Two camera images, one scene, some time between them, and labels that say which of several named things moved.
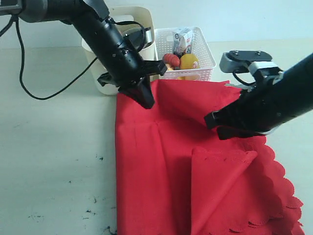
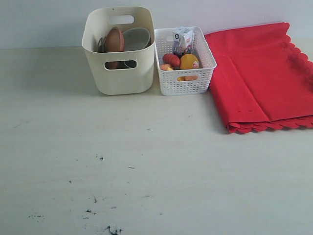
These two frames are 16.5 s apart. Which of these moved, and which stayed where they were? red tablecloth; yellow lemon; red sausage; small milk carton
Moved: red tablecloth
Stayed: small milk carton; yellow lemon; red sausage
